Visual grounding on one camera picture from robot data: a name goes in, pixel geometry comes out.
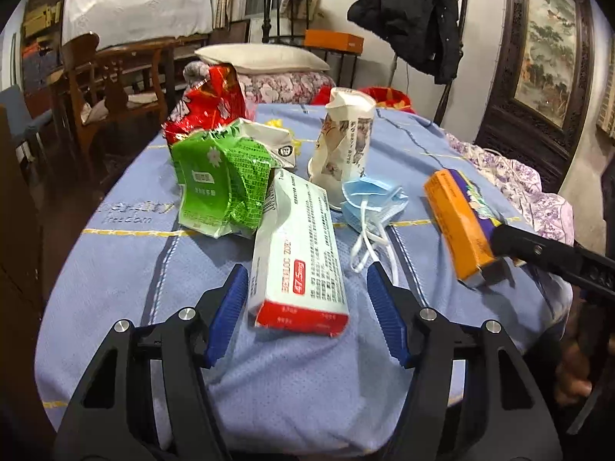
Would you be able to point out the brown wooden cabinet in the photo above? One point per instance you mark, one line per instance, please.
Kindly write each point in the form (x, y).
(14, 225)

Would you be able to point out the white cloth cover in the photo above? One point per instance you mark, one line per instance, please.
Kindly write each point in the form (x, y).
(139, 5)

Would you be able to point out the black padded jacket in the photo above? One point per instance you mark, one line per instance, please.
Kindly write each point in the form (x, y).
(413, 14)

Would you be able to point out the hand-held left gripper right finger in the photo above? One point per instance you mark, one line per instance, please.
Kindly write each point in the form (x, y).
(387, 317)

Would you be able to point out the white and red medicine box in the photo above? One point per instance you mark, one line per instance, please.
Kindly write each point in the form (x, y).
(298, 259)

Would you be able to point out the stack of cardboard boxes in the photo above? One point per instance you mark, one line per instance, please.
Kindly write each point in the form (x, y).
(38, 19)

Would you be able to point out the carved wooden framed painting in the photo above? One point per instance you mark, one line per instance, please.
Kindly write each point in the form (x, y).
(547, 43)

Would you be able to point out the red patterned blanket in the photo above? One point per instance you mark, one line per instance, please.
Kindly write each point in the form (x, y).
(394, 98)

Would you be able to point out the wooden table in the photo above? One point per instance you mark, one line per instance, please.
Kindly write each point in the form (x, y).
(192, 41)

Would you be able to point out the purple floral sheet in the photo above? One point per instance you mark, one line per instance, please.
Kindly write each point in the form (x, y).
(538, 192)

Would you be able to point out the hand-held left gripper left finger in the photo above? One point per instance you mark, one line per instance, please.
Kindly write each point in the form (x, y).
(230, 312)

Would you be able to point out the light blue blanket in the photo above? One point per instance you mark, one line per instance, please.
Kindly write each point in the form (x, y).
(144, 269)

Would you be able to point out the orange and purple medicine box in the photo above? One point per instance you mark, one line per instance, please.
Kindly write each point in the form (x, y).
(461, 230)

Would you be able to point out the blue chair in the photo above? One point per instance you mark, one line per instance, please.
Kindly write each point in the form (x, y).
(19, 105)

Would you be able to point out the yellow yarn pom-pom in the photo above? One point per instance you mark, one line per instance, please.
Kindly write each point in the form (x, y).
(274, 123)

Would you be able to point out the blue face mask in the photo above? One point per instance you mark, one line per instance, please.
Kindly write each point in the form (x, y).
(365, 197)

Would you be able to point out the cream pillow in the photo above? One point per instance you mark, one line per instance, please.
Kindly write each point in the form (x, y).
(259, 57)

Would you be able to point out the grey fuzzy cloth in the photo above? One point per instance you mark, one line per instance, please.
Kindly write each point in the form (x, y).
(194, 72)

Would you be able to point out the green plastic package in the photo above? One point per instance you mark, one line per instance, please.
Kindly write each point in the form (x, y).
(211, 187)

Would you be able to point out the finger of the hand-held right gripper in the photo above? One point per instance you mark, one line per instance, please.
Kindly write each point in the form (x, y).
(528, 249)

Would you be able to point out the red snack bag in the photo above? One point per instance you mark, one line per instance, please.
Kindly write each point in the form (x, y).
(216, 101)

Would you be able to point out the flat orange box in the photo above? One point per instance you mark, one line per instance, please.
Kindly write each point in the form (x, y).
(331, 41)

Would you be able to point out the folded floral quilt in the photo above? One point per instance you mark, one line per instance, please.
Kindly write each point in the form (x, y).
(288, 84)

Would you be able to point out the white patterned paper bag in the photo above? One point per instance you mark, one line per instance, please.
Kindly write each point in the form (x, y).
(341, 144)

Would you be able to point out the wooden armchair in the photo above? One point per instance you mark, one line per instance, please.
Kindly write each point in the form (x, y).
(115, 86)

